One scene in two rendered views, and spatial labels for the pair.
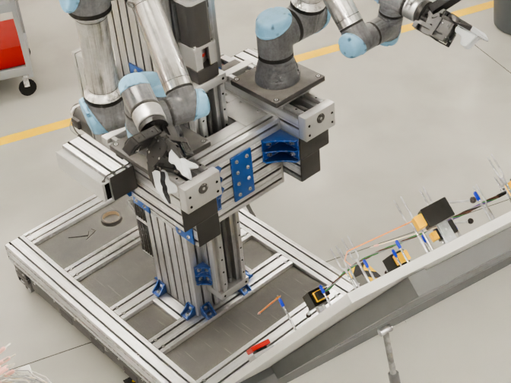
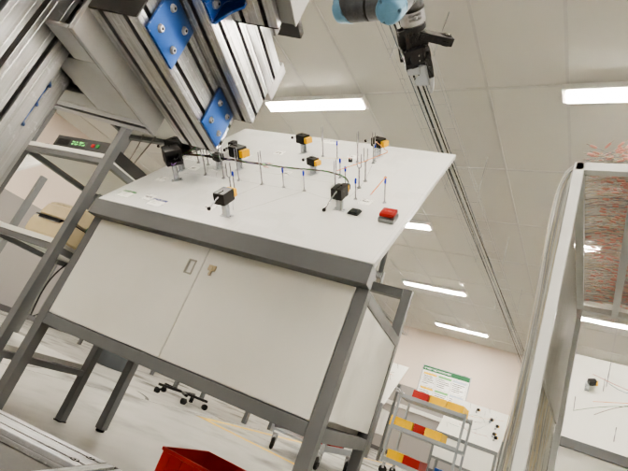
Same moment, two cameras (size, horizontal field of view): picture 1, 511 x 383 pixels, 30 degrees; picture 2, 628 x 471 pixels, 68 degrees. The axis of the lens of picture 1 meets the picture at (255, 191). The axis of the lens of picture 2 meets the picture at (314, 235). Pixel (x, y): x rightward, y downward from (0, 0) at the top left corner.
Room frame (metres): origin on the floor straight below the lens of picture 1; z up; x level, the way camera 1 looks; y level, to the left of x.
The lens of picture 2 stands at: (2.58, 1.09, 0.44)
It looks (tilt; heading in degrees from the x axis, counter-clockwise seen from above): 19 degrees up; 235
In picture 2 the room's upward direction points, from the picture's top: 22 degrees clockwise
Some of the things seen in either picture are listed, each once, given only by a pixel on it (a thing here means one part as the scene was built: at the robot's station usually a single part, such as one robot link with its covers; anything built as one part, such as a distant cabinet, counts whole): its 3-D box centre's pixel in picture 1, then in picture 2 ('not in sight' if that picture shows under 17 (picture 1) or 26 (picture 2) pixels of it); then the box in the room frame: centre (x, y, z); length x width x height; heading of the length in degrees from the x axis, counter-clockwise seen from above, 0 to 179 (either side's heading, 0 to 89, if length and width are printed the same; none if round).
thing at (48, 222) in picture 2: not in sight; (77, 229); (2.18, -1.17, 0.76); 0.30 x 0.21 x 0.20; 31
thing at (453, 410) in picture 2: not in sight; (421, 439); (-2.79, -2.63, 0.54); 0.99 x 0.50 x 1.08; 111
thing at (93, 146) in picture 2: not in sight; (106, 164); (2.21, -1.22, 1.09); 0.35 x 0.33 x 0.07; 118
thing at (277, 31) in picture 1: (275, 32); not in sight; (2.72, -0.11, 1.33); 0.13 x 0.12 x 0.14; 128
